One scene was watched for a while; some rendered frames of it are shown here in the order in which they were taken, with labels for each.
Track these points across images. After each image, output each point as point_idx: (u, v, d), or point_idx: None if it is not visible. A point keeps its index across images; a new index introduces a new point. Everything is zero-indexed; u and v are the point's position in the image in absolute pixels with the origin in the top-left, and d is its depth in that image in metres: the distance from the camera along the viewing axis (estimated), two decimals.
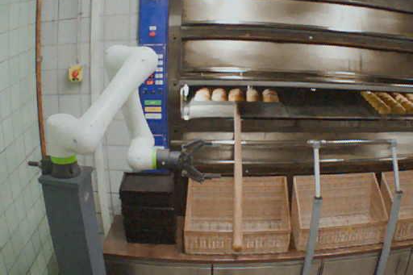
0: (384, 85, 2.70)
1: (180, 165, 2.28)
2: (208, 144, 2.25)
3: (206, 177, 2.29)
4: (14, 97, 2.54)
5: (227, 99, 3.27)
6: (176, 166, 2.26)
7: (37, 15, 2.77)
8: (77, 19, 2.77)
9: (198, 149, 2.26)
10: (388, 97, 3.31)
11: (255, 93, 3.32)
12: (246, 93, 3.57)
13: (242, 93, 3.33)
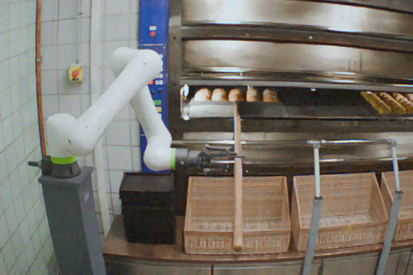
0: (384, 85, 2.70)
1: (199, 164, 2.28)
2: (232, 154, 2.27)
3: (230, 165, 2.27)
4: (14, 97, 2.54)
5: (227, 99, 3.27)
6: (195, 165, 2.26)
7: (37, 15, 2.77)
8: (77, 19, 2.77)
9: (221, 156, 2.26)
10: (388, 97, 3.31)
11: (255, 93, 3.32)
12: (246, 93, 3.57)
13: (242, 93, 3.33)
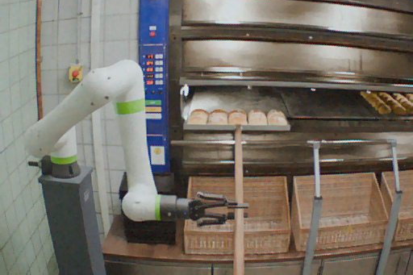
0: (384, 85, 2.70)
1: (190, 215, 1.77)
2: (232, 204, 1.75)
3: (229, 217, 1.76)
4: (14, 97, 2.54)
5: (227, 122, 2.77)
6: (185, 217, 1.74)
7: (37, 15, 2.77)
8: (77, 19, 2.77)
9: (218, 206, 1.75)
10: (388, 97, 3.31)
11: (259, 115, 2.83)
12: (248, 112, 3.07)
13: (244, 115, 2.83)
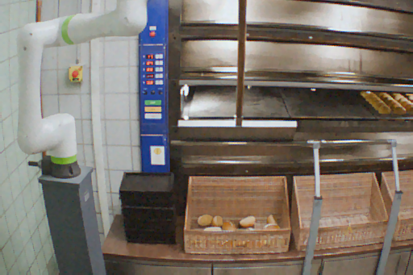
0: (384, 85, 2.70)
1: None
2: None
3: None
4: (14, 97, 2.54)
5: None
6: None
7: (37, 15, 2.77)
8: None
9: None
10: (388, 97, 3.31)
11: None
12: (249, 155, 2.77)
13: None
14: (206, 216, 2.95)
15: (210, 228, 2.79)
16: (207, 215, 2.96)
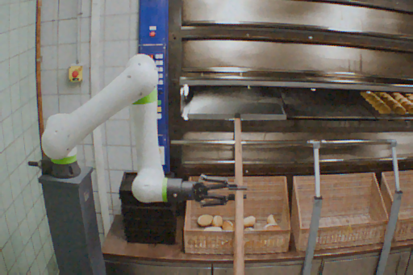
0: (384, 85, 2.70)
1: (194, 197, 1.97)
2: (232, 186, 1.95)
3: (230, 198, 1.96)
4: (14, 97, 2.54)
5: None
6: (189, 198, 1.95)
7: (37, 15, 2.77)
8: (77, 19, 2.77)
9: (219, 189, 1.95)
10: (388, 97, 3.31)
11: None
12: (247, 102, 3.27)
13: None
14: (206, 216, 2.95)
15: (210, 228, 2.79)
16: (207, 215, 2.96)
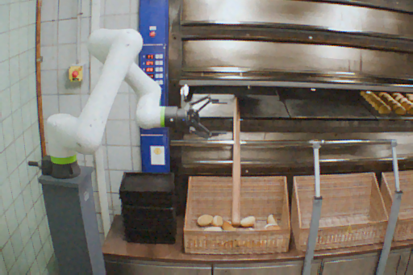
0: (384, 85, 2.70)
1: (188, 122, 2.37)
2: (214, 101, 2.34)
3: (213, 134, 2.37)
4: (14, 97, 2.54)
5: None
6: (184, 122, 2.35)
7: (37, 15, 2.77)
8: (77, 19, 2.77)
9: (206, 106, 2.34)
10: (388, 97, 3.31)
11: None
12: (245, 87, 3.73)
13: None
14: (206, 216, 2.95)
15: (210, 228, 2.79)
16: (207, 215, 2.96)
